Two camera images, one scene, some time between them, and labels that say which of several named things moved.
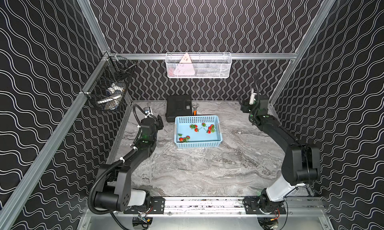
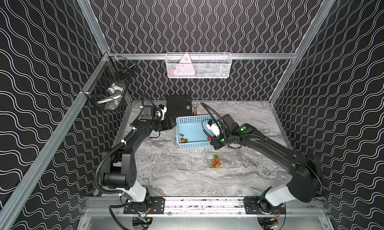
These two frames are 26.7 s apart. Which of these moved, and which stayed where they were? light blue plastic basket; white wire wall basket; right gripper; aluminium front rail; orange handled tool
Moved: right gripper
Stayed: white wire wall basket; light blue plastic basket; orange handled tool; aluminium front rail
